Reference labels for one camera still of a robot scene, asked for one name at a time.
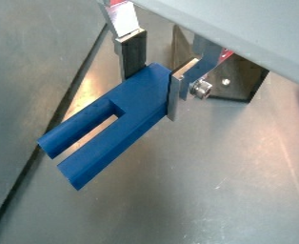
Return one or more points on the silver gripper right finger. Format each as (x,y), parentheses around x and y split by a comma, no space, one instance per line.
(195,59)

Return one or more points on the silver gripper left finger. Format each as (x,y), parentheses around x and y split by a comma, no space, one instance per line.
(130,36)

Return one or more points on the black curved regrasp stand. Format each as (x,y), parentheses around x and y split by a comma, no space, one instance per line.
(237,77)

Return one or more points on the blue slotted square-circle block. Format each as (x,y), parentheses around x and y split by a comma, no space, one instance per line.
(138,103)

